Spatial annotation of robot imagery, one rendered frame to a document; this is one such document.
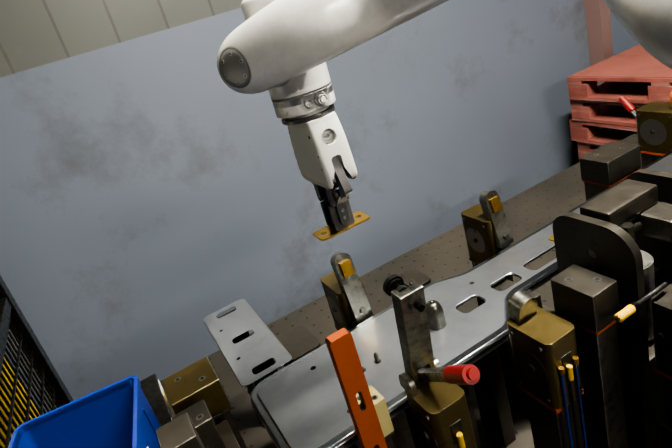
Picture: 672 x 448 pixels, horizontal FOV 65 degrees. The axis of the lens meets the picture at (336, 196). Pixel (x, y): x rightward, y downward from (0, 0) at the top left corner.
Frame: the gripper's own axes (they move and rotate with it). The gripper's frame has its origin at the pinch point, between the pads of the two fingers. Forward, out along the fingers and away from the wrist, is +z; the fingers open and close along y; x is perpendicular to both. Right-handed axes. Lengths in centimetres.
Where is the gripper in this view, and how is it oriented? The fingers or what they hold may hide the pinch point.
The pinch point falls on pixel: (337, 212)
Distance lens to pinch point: 77.1
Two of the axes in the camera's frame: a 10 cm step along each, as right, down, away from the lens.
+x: -8.5, 3.9, -3.6
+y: -4.6, -2.0, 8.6
